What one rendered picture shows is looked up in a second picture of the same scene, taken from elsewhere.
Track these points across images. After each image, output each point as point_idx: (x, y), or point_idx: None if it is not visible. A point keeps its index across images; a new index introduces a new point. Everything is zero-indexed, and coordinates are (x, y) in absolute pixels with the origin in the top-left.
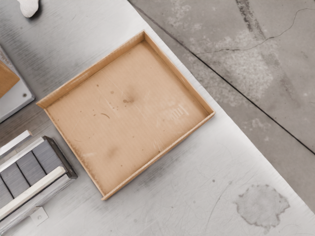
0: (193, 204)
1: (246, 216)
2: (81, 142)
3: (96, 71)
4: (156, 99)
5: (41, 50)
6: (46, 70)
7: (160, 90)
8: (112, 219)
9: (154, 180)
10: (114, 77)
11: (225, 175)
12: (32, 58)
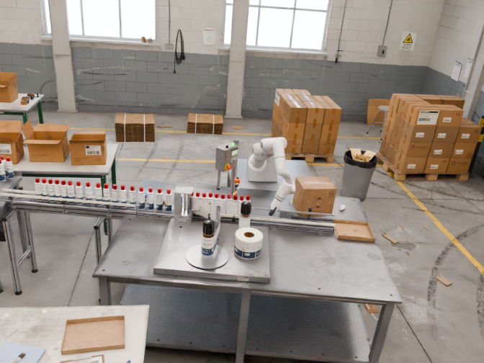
0: (357, 248)
1: (369, 256)
2: (338, 230)
3: (350, 223)
4: (361, 233)
5: (338, 215)
6: (338, 218)
7: (364, 232)
8: (336, 241)
9: (351, 242)
10: (353, 226)
11: (369, 249)
12: (335, 215)
